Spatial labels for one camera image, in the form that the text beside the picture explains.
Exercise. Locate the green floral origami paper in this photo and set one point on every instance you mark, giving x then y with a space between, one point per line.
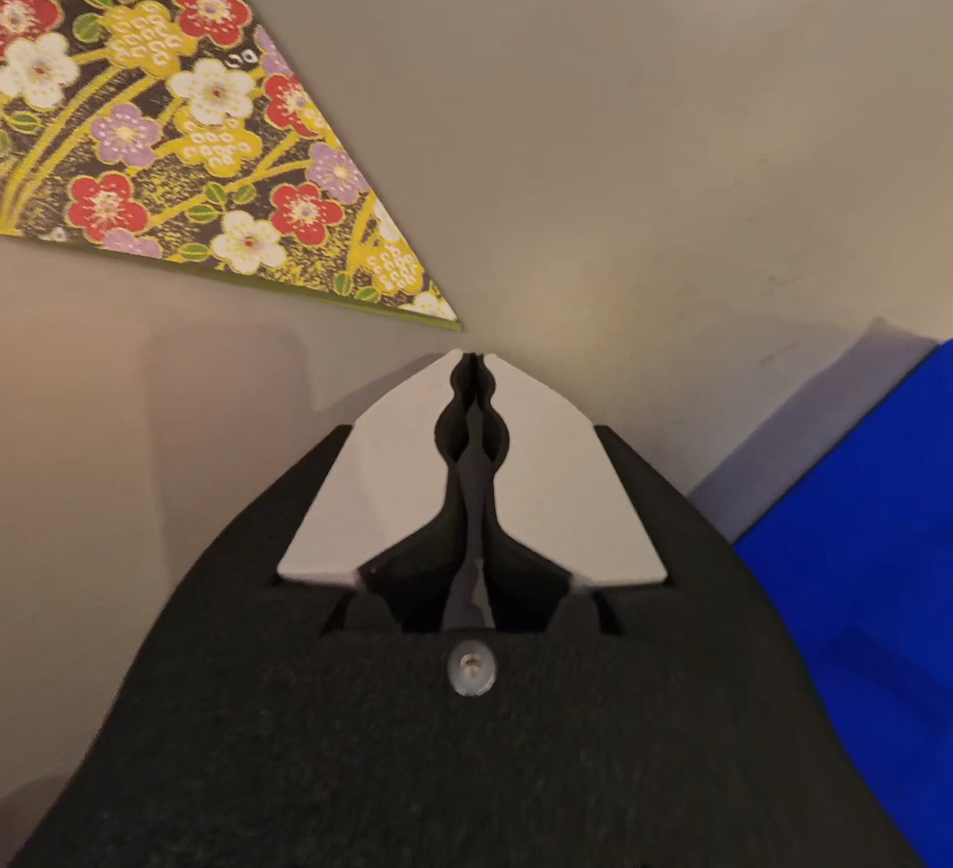
186 101

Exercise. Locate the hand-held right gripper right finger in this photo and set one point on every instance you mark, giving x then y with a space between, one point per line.
566 503

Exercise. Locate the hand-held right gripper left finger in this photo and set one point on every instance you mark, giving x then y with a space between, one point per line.
380 503

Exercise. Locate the blue plastic bin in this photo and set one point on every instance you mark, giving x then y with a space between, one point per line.
878 511

